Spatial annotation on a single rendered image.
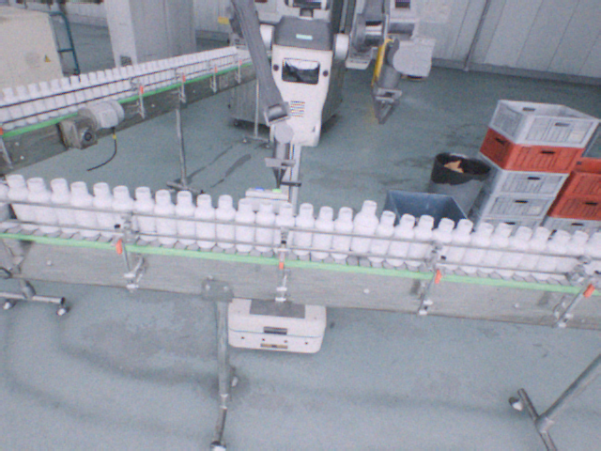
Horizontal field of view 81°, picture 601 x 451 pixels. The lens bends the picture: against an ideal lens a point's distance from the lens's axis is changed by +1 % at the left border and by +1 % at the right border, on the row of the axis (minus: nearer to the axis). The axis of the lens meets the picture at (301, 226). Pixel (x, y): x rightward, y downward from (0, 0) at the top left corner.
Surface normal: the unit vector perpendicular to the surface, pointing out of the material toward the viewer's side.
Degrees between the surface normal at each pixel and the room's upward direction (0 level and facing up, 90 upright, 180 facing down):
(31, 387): 0
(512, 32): 90
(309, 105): 90
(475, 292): 90
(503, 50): 90
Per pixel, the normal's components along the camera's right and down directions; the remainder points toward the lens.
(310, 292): -0.02, 0.56
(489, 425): 0.11, -0.82
